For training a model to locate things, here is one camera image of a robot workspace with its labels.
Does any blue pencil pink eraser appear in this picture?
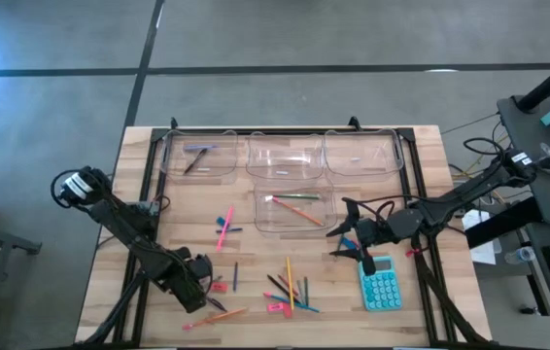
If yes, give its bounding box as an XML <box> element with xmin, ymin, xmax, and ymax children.
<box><xmin>262</xmin><ymin>291</ymin><xmax>322</xmax><ymax>314</ymax></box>

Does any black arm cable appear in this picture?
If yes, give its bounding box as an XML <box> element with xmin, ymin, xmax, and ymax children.
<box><xmin>50</xmin><ymin>167</ymin><xmax>172</xmax><ymax>215</ymax></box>
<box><xmin>341</xmin><ymin>137</ymin><xmax>507</xmax><ymax>223</ymax></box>

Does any black pen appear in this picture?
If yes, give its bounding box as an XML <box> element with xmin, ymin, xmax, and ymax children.
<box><xmin>182</xmin><ymin>148</ymin><xmax>209</xmax><ymax>176</ymax></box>

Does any clear plastic bin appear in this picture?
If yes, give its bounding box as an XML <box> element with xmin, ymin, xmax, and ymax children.
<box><xmin>245</xmin><ymin>129</ymin><xmax>326</xmax><ymax>182</ymax></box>
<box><xmin>323</xmin><ymin>128</ymin><xmax>406</xmax><ymax>177</ymax></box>
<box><xmin>253</xmin><ymin>178</ymin><xmax>338</xmax><ymax>233</ymax></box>
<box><xmin>160</xmin><ymin>128</ymin><xmax>240</xmax><ymax>187</ymax></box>

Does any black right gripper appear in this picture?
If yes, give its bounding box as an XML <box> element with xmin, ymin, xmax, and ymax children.
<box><xmin>327</xmin><ymin>197</ymin><xmax>395</xmax><ymax>276</ymax></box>

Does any clear water bottle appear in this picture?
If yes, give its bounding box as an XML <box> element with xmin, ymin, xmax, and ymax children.
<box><xmin>503</xmin><ymin>246</ymin><xmax>536</xmax><ymax>264</ymax></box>

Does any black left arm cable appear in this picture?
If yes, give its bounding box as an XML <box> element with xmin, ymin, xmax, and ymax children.
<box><xmin>50</xmin><ymin>167</ymin><xmax>172</xmax><ymax>215</ymax></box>

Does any orange pencil pink eraser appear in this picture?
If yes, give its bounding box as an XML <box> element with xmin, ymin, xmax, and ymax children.
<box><xmin>181</xmin><ymin>306</ymin><xmax>249</xmax><ymax>333</ymax></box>
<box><xmin>264</xmin><ymin>194</ymin><xmax>326</xmax><ymax>228</ymax></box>

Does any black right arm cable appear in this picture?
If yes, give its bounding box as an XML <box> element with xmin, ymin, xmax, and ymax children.
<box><xmin>341</xmin><ymin>137</ymin><xmax>507</xmax><ymax>223</ymax></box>

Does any yellow pencil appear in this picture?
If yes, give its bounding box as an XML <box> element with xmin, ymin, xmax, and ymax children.
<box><xmin>285</xmin><ymin>256</ymin><xmax>296</xmax><ymax>312</ymax></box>

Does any dark grey desk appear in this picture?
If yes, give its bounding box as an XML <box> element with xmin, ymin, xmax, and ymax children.
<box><xmin>464</xmin><ymin>94</ymin><xmax>550</xmax><ymax>349</ymax></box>

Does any black aluminium frame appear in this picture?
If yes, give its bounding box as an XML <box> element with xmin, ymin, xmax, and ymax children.
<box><xmin>80</xmin><ymin>116</ymin><xmax>488</xmax><ymax>349</ymax></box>

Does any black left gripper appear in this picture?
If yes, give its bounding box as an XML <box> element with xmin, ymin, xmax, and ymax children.
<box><xmin>169</xmin><ymin>252</ymin><xmax>215</xmax><ymax>315</ymax></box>

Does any purple pen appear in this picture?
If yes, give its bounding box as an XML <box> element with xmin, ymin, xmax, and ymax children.
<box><xmin>206</xmin><ymin>296</ymin><xmax>229</xmax><ymax>313</ymax></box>

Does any teal calculator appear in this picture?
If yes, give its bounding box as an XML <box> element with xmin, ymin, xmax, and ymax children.
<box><xmin>357</xmin><ymin>256</ymin><xmax>404</xmax><ymax>313</ymax></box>

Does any white paper sheet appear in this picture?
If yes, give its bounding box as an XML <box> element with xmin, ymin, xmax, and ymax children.
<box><xmin>462</xmin><ymin>208</ymin><xmax>498</xmax><ymax>266</ymax></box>

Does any red pen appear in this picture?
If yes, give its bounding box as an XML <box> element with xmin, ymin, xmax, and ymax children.
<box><xmin>215</xmin><ymin>205</ymin><xmax>235</xmax><ymax>253</ymax></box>

